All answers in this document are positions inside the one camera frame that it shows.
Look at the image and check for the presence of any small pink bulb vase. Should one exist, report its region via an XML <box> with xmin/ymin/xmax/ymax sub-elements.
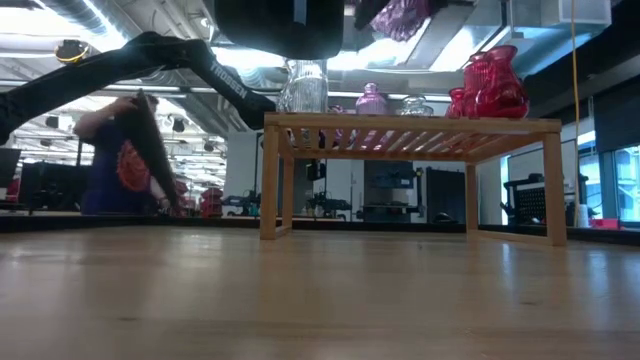
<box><xmin>354</xmin><ymin>82</ymin><xmax>389</xmax><ymax>116</ymax></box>

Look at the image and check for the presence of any clear ribbed vase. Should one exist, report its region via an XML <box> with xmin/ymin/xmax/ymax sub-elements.
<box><xmin>276</xmin><ymin>58</ymin><xmax>330</xmax><ymax>114</ymax></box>

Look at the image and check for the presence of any clear dimpled vase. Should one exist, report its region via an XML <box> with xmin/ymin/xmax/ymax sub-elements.
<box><xmin>398</xmin><ymin>94</ymin><xmax>435</xmax><ymax>117</ymax></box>

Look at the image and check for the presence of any wooden slatted shelf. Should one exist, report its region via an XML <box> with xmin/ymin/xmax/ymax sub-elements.
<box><xmin>258</xmin><ymin>112</ymin><xmax>569</xmax><ymax>247</ymax></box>

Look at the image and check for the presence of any red square bottle vase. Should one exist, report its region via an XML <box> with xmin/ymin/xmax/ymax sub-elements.
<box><xmin>446</xmin><ymin>87</ymin><xmax>466</xmax><ymax>120</ymax></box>

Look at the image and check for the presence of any red round bulb vase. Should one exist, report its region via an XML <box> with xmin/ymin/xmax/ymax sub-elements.
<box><xmin>477</xmin><ymin>44</ymin><xmax>530</xmax><ymax>120</ymax></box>

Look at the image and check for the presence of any black shelving unit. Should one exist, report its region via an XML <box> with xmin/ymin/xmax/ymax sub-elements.
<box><xmin>362</xmin><ymin>159</ymin><xmax>417</xmax><ymax>224</ymax></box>

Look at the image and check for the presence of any black cabinet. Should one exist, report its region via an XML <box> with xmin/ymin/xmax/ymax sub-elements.
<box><xmin>425</xmin><ymin>167</ymin><xmax>467</xmax><ymax>225</ymax></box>

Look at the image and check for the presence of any white ceiling box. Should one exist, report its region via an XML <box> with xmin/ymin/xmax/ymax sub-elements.
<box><xmin>541</xmin><ymin>0</ymin><xmax>613</xmax><ymax>29</ymax></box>

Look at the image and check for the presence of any red tool chest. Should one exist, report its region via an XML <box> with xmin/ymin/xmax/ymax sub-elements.
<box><xmin>199</xmin><ymin>187</ymin><xmax>225</xmax><ymax>219</ymax></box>

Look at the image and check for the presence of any black perforated cart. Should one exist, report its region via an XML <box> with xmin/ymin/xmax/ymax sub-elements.
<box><xmin>502</xmin><ymin>172</ymin><xmax>576</xmax><ymax>226</ymax></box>

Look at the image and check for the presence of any black yellow-rimmed ceiling fixture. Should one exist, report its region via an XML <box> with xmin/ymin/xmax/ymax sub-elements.
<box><xmin>53</xmin><ymin>38</ymin><xmax>91</xmax><ymax>65</ymax></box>

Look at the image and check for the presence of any person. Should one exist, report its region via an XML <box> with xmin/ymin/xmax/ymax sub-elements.
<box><xmin>73</xmin><ymin>92</ymin><xmax>174</xmax><ymax>216</ymax></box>

